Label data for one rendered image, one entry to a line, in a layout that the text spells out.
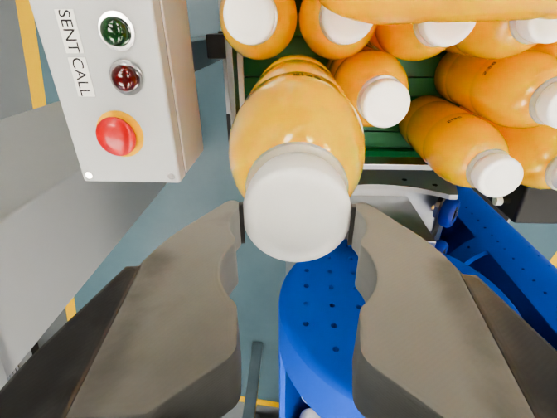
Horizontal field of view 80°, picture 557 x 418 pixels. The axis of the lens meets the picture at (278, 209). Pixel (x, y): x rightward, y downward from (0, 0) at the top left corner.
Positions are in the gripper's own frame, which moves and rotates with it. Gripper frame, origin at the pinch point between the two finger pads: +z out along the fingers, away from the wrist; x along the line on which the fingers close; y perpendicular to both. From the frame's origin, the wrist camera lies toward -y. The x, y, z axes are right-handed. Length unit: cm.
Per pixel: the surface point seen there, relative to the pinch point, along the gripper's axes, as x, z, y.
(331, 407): 4.0, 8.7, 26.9
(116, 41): -14.4, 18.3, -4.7
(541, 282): 59, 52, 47
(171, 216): -59, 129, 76
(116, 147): -16.4, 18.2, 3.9
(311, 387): 2.1, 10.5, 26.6
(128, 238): -85, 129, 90
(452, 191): 22.8, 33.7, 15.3
